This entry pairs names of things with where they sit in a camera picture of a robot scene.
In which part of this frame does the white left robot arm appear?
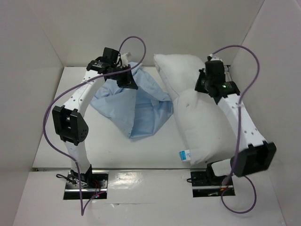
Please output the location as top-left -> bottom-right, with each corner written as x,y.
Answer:
52,48 -> 138,188

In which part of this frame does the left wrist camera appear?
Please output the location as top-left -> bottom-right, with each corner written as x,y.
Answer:
120,52 -> 132,66

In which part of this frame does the light blue pillowcase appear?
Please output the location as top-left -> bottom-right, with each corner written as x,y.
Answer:
90,62 -> 174,139

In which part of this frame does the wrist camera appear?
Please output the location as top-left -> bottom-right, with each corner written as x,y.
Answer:
207,54 -> 222,62
120,52 -> 132,66

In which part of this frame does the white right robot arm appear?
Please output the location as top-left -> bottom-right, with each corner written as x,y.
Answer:
195,57 -> 277,185

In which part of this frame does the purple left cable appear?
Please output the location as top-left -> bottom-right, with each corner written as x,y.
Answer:
44,35 -> 146,216

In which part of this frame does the white pillow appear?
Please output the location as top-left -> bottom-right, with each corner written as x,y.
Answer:
154,54 -> 237,166

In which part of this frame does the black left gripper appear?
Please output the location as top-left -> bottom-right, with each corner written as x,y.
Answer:
108,64 -> 137,89

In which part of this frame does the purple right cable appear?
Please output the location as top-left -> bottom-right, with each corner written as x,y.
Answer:
210,44 -> 261,214

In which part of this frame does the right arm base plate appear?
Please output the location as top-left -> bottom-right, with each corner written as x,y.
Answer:
186,170 -> 236,198

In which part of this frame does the blue white pillow label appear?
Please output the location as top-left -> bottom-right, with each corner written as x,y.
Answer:
179,149 -> 191,162

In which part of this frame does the aluminium frame rail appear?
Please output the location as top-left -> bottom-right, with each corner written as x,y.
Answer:
224,65 -> 232,81

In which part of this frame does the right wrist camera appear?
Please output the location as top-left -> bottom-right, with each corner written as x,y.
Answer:
207,54 -> 222,62

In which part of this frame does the purple cable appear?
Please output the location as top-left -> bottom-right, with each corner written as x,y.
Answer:
44,35 -> 146,216
210,44 -> 261,214

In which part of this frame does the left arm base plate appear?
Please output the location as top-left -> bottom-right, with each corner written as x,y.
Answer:
56,170 -> 109,200

